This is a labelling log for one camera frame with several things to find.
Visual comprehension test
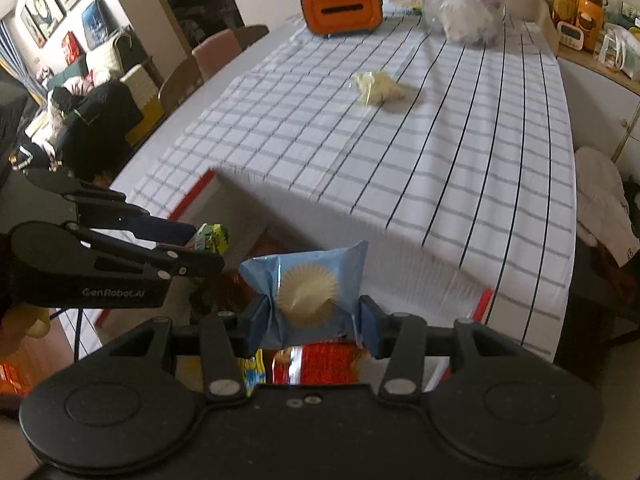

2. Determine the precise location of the orange and green tissue box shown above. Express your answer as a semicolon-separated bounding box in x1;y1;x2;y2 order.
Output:
300;0;385;37

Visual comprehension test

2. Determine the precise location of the clear plastic bag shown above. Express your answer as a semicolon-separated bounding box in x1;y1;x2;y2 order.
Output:
392;0;511;47

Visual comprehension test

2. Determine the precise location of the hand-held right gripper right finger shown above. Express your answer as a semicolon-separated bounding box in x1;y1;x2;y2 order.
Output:
357;295;533;403

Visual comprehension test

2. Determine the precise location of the blue wall poster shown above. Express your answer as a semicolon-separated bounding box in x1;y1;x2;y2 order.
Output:
81;0;108;48

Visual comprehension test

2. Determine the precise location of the green snack packet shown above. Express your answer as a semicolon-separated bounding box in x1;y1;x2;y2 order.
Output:
192;222;232;256

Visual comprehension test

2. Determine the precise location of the white garment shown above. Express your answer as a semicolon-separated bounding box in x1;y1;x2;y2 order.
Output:
574;146;640;268

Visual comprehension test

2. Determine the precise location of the white timer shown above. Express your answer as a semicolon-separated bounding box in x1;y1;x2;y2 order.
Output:
556;21;588;51

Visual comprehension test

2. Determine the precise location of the person's left hand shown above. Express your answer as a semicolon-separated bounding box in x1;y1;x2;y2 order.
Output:
0;305;51;358

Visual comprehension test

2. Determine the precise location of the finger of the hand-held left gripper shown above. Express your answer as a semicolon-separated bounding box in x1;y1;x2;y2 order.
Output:
22;167;197;248
70;224;226;281

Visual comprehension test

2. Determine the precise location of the white plastic bag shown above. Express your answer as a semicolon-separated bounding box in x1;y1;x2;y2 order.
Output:
597;25;640;81

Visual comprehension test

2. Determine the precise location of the light blue cake packet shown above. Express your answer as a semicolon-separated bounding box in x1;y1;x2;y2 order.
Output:
238;240;369;348

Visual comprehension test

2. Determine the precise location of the checkered white tablecloth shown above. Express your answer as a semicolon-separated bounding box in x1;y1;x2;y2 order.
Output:
110;10;578;361

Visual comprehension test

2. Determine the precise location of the cream snack packet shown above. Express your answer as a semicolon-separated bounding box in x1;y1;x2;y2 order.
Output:
352;71;408;107

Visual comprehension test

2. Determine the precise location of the orange drink bottle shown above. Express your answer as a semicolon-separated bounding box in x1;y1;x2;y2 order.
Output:
551;0;578;26

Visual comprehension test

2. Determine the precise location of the brown chair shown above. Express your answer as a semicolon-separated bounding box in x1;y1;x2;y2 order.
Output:
232;24;271;52

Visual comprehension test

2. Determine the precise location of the white cabinet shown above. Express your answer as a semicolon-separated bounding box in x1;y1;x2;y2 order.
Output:
537;0;640;171

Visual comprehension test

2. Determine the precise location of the black cable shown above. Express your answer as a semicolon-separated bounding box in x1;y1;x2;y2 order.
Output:
50;306;86;363

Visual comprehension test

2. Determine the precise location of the yellow cartoon snack packet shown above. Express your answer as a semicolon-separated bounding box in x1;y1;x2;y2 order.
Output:
237;350;266;398

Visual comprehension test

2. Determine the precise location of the dark cloth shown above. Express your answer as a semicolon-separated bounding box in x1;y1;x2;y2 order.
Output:
50;80;143;181

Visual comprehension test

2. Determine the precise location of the tan chair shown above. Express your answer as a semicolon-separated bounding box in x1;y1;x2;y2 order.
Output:
157;55;206;118

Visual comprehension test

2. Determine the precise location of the brown red foil snack packet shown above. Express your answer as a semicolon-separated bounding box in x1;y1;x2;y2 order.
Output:
192;272;261;323

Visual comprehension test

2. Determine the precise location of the pink chair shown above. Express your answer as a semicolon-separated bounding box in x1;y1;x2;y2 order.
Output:
191;29;244;83

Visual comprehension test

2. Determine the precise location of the orange jar with brown lid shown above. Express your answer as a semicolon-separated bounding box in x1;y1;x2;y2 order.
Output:
576;0;608;51

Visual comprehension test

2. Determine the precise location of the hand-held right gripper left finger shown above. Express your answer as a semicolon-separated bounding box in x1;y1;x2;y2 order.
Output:
107;295;275;402

